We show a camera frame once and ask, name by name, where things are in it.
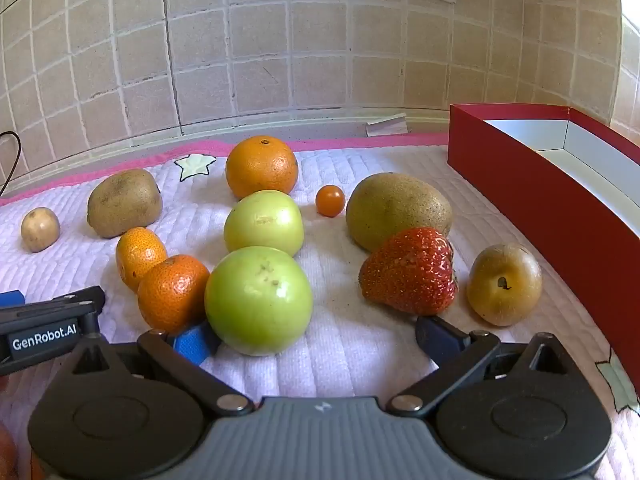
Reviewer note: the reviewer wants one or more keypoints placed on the deep orange tangerine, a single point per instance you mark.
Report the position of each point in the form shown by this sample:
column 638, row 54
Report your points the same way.
column 172, row 290

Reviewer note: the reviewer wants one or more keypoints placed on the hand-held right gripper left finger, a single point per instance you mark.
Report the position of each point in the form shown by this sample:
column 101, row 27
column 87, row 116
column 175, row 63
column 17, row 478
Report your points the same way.
column 192, row 344

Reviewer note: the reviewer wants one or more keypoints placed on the large green apple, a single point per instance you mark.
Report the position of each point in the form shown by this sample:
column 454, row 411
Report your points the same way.
column 257, row 300

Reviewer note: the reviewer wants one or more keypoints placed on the orange cherry tomato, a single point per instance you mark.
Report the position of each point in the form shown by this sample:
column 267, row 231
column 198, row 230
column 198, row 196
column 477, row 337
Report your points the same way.
column 330, row 201

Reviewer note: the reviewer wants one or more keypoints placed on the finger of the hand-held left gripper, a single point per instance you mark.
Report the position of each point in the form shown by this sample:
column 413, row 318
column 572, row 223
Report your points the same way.
column 45, row 340
column 10, row 298

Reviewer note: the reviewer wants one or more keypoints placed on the red strawberry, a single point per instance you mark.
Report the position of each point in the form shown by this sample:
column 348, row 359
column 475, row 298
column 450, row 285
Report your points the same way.
column 410, row 272

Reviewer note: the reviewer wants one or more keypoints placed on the white paper scrap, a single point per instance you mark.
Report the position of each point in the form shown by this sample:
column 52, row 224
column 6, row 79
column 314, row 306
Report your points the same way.
column 386, row 125

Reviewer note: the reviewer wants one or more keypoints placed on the small potato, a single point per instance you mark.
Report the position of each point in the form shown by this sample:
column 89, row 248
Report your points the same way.
column 40, row 230

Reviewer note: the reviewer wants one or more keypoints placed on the white pink quilted mat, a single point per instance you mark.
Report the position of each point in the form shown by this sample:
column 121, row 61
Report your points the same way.
column 350, row 350

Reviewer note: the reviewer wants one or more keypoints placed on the round brown pear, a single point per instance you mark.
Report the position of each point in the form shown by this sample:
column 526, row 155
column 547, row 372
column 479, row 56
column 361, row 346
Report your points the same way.
column 505, row 284

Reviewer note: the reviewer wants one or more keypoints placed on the brown kiwi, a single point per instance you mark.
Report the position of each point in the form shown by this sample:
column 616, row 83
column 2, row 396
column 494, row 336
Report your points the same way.
column 124, row 202

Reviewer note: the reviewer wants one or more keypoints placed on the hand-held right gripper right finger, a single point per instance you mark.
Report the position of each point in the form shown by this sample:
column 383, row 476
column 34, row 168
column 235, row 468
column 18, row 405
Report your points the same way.
column 440, row 336

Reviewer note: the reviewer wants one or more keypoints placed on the large orange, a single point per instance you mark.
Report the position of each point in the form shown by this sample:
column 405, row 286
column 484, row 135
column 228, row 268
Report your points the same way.
column 261, row 166

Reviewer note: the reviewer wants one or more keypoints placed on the red cardboard box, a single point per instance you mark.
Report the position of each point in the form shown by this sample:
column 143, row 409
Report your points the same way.
column 530, row 200

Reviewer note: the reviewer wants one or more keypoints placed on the small green apple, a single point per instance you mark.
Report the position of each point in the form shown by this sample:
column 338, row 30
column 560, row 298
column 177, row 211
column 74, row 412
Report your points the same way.
column 263, row 222

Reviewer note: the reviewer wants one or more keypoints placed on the pale orange tangerine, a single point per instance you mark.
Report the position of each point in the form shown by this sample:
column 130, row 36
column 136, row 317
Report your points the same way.
column 137, row 255

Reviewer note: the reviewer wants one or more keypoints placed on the large greenish-brown kiwi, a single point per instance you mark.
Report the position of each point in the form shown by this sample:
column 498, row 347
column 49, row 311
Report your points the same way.
column 395, row 207

